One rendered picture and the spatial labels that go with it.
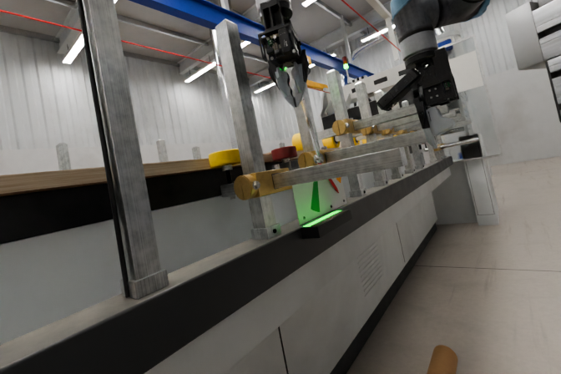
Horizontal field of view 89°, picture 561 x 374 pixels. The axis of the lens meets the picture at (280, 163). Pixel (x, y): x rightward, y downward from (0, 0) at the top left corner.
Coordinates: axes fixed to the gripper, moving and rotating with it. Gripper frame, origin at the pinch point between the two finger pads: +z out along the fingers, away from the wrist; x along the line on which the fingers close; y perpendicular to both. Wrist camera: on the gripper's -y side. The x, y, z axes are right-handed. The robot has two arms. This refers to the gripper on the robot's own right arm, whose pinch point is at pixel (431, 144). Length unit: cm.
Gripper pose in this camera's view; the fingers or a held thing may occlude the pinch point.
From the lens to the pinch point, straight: 74.5
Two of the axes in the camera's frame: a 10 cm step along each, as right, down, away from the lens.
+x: 6.0, -0.8, 8.0
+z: 2.1, 9.8, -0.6
